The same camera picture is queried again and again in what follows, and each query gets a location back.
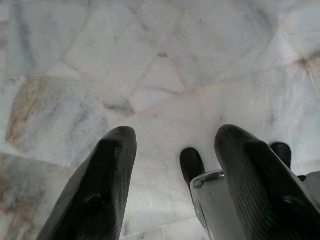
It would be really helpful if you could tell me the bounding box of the robot right leg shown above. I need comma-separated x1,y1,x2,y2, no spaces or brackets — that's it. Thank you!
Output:
270,141,320,201

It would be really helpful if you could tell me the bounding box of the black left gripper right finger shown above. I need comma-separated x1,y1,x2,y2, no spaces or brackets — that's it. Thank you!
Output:
214,124,320,240

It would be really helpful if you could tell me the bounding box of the robot leg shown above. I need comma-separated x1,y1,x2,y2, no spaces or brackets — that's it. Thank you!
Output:
179,147,247,240
270,141,320,201

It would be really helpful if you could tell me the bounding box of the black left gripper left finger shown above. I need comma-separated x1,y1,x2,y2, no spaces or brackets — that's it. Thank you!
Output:
36,125,138,240

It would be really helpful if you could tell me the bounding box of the robot left leg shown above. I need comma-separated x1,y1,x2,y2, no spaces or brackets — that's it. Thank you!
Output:
179,147,247,240

